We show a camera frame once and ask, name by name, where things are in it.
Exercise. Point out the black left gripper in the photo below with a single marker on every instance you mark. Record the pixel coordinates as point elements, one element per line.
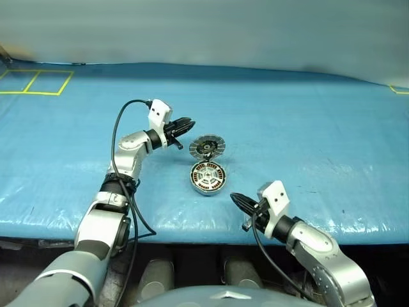
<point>170,131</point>

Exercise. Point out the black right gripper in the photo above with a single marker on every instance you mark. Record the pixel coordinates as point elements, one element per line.
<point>262,214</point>

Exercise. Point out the finned silver motor end cap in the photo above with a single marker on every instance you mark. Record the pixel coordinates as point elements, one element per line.
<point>217,145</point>

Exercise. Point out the copper wound motor stator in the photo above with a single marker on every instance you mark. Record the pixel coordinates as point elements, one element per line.
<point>207,192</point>

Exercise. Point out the silver spoked rotor cap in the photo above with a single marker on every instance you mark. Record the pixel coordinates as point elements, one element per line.
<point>208,176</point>

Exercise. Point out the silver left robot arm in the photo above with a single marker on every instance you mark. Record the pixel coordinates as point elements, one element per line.
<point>96,230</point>

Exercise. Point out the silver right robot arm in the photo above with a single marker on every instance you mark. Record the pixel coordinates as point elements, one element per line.
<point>326,256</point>

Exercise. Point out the grey rounded robot leg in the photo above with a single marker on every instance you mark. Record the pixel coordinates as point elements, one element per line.
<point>239,272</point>
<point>156,278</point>

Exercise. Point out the blue plastic table cover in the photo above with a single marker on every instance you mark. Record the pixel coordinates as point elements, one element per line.
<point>303,128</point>

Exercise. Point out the grey robot torso with emblem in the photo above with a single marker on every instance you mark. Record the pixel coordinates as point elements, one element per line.
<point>204,297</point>

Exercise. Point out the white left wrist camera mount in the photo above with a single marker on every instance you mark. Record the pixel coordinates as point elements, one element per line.
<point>158,113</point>

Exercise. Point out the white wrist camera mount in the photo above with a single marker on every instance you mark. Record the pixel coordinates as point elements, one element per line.
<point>158,113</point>
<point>278,198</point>

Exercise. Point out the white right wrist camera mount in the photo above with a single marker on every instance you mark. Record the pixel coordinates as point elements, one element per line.
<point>278,198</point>

